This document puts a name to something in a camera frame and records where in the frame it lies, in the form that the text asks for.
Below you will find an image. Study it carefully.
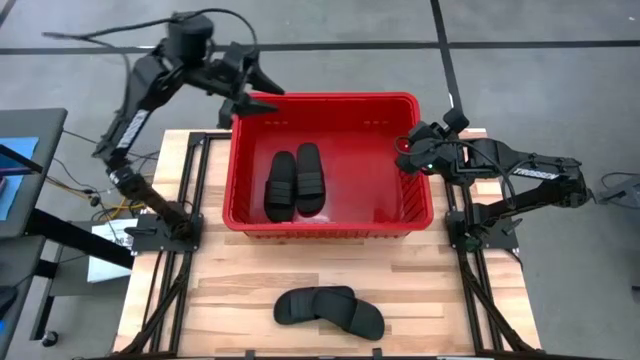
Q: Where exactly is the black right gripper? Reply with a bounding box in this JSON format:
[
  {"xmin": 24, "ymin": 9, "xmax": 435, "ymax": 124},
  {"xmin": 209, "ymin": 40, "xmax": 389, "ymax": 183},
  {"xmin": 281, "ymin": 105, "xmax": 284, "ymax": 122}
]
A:
[{"xmin": 393, "ymin": 121, "xmax": 452, "ymax": 177}]

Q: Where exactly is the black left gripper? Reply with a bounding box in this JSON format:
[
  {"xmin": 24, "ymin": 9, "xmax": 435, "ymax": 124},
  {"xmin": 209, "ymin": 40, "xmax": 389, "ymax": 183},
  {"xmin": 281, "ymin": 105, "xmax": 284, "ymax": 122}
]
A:
[{"xmin": 196, "ymin": 41, "xmax": 287, "ymax": 118}]

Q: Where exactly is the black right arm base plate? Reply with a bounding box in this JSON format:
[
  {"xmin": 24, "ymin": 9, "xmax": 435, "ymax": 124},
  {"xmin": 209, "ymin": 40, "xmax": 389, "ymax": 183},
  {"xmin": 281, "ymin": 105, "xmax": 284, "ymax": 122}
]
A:
[{"xmin": 446, "ymin": 209, "xmax": 522, "ymax": 252}]

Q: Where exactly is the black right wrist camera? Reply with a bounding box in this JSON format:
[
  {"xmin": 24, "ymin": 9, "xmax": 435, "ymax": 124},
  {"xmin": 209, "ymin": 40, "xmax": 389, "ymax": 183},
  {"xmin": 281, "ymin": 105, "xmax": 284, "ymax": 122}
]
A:
[{"xmin": 443, "ymin": 106, "xmax": 472, "ymax": 136}]

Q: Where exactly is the red plastic bin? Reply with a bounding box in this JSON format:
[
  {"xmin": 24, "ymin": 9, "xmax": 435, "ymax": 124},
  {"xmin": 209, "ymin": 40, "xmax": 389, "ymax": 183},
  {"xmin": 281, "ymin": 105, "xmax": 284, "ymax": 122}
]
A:
[{"xmin": 222, "ymin": 91, "xmax": 435, "ymax": 239}]

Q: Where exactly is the black aluminium rig frame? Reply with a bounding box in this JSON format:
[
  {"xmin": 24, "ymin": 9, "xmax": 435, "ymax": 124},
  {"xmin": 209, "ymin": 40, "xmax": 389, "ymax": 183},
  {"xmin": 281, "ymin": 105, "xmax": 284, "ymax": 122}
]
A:
[{"xmin": 117, "ymin": 130, "xmax": 539, "ymax": 360}]

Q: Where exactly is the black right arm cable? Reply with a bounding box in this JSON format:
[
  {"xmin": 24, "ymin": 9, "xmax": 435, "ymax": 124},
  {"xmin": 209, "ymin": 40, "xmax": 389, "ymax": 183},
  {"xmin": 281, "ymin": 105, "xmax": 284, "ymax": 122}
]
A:
[{"xmin": 447, "ymin": 138, "xmax": 518, "ymax": 210}]

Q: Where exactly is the white box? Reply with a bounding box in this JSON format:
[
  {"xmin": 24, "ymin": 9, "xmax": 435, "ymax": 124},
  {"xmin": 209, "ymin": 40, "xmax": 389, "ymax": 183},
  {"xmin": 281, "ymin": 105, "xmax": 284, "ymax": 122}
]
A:
[{"xmin": 86, "ymin": 217, "xmax": 140, "ymax": 284}]

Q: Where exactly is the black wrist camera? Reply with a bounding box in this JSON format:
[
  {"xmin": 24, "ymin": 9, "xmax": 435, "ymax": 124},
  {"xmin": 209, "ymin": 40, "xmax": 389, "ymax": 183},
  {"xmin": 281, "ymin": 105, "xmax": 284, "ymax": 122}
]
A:
[
  {"xmin": 443, "ymin": 106, "xmax": 472, "ymax": 136},
  {"xmin": 217, "ymin": 98, "xmax": 238, "ymax": 131}
]

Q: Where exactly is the grey desk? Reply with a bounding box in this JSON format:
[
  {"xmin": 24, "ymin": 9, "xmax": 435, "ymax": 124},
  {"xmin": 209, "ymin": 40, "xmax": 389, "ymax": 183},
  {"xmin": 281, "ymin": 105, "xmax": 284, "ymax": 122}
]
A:
[
  {"xmin": 0, "ymin": 107, "xmax": 69, "ymax": 241},
  {"xmin": 0, "ymin": 234, "xmax": 47, "ymax": 360}
]

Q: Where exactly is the dark floor stand base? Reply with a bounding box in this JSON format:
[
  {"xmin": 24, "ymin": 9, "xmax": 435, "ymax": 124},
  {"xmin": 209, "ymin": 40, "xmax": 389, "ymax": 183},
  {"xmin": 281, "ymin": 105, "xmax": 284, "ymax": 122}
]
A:
[{"xmin": 591, "ymin": 172, "xmax": 640, "ymax": 207}]

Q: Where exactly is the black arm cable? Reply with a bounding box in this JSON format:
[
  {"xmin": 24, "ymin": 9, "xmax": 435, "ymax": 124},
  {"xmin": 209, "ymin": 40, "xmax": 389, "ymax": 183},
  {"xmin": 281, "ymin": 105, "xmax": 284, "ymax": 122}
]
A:
[
  {"xmin": 41, "ymin": 6, "xmax": 260, "ymax": 52},
  {"xmin": 447, "ymin": 138, "xmax": 518, "ymax": 210}
]

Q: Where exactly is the black slide sandal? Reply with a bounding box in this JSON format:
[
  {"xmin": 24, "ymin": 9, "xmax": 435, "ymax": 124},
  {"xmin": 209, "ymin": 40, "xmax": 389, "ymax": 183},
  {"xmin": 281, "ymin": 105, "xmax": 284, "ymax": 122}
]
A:
[
  {"xmin": 263, "ymin": 150, "xmax": 299, "ymax": 224},
  {"xmin": 294, "ymin": 142, "xmax": 328, "ymax": 218},
  {"xmin": 272, "ymin": 285, "xmax": 357, "ymax": 325},
  {"xmin": 312, "ymin": 287, "xmax": 387, "ymax": 343}
]

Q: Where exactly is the blue display screen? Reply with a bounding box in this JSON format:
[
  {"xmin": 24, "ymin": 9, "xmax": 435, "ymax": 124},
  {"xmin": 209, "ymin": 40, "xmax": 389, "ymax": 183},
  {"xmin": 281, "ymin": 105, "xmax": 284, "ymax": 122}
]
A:
[{"xmin": 0, "ymin": 136, "xmax": 41, "ymax": 223}]

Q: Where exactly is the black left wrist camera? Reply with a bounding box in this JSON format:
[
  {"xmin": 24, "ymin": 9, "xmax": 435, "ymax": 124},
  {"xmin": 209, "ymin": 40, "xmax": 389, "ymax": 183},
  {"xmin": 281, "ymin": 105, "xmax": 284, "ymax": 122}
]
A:
[{"xmin": 217, "ymin": 98, "xmax": 238, "ymax": 131}]

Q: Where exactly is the black desk frame beam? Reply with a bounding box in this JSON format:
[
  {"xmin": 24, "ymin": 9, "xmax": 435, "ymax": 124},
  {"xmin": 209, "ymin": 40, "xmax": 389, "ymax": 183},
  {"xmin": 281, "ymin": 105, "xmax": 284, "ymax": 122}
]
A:
[{"xmin": 24, "ymin": 208, "xmax": 137, "ymax": 272}]

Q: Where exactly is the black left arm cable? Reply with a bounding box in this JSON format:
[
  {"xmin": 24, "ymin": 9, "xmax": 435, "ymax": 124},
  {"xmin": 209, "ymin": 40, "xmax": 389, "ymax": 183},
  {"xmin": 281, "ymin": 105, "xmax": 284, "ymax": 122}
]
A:
[{"xmin": 41, "ymin": 6, "xmax": 260, "ymax": 52}]

